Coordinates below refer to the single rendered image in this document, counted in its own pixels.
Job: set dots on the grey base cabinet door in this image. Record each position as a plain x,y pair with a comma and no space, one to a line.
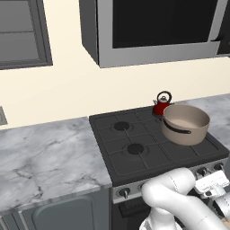
66,214
6,223

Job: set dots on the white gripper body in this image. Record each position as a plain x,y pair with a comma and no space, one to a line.
212,181

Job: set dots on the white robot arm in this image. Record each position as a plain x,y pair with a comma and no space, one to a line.
167,194

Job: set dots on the black oven door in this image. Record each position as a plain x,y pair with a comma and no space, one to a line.
128,215

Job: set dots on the black stove knob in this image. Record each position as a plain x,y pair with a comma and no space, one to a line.
140,186
201,171
124,193
218,166

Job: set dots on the grey wall outlet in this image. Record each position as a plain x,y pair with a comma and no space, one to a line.
2,116

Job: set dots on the silver microwave oven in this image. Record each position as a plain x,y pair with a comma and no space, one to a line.
143,58

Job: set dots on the dark wall cabinet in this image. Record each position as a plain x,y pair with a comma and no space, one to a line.
224,45

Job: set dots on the black microwave door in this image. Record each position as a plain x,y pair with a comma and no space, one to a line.
161,22

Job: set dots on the dark grey gas stove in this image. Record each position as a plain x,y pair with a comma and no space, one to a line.
134,140

